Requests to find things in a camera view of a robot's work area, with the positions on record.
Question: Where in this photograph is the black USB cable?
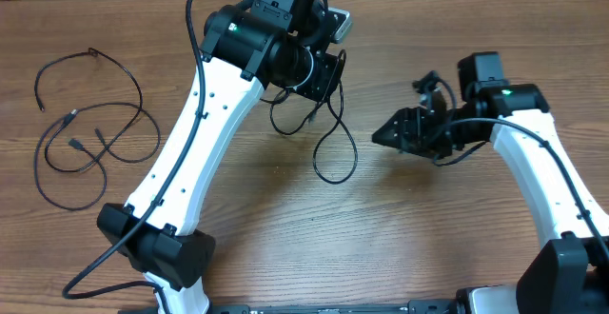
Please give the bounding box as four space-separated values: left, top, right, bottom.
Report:
268 49 360 186
33 47 144 173
32 102 162 212

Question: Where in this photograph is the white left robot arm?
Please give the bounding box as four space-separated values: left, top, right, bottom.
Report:
97 1 350 313

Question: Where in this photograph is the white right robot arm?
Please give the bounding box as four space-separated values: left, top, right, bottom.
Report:
372 82 608 313

